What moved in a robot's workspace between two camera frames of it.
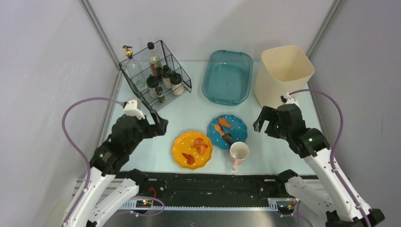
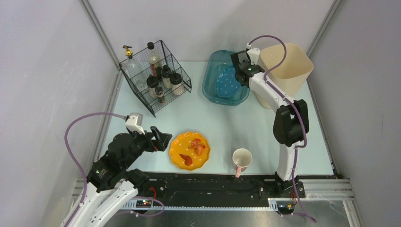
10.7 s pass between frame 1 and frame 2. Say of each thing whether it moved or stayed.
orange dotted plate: stayed
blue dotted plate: moved
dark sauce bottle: stayed
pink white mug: moved
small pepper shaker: stayed
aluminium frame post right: stayed
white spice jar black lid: stayed
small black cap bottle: stayed
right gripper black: moved
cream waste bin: stayed
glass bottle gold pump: stayed
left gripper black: moved
